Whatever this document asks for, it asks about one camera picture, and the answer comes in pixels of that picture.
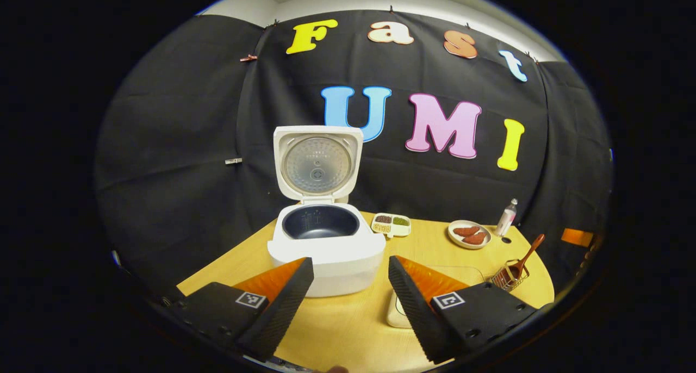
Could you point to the white oval plate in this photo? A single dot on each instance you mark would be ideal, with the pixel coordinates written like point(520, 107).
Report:
point(457, 240)

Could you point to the pink clothes peg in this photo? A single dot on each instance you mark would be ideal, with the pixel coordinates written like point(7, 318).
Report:
point(248, 58)

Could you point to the white rice cooker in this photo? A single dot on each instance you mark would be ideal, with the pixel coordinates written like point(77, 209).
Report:
point(326, 253)

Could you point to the brown sausage piece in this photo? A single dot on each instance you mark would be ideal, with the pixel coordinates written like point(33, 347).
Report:
point(475, 238)
point(466, 231)

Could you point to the white divided grain dish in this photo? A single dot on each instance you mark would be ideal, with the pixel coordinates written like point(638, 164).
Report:
point(390, 225)

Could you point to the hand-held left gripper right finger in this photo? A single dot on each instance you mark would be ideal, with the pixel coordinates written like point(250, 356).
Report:
point(413, 308)

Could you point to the clear box of white rice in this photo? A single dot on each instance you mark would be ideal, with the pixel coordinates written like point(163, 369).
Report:
point(398, 313)

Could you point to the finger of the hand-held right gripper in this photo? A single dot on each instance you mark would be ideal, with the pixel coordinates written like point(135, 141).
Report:
point(576, 237)

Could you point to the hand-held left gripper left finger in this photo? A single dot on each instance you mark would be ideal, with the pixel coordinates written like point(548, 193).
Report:
point(283, 302)

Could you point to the small clear bottle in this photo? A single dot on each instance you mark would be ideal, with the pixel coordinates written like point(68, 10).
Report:
point(505, 221)

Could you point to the wooden spoon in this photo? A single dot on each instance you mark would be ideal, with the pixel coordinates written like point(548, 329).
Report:
point(530, 250)

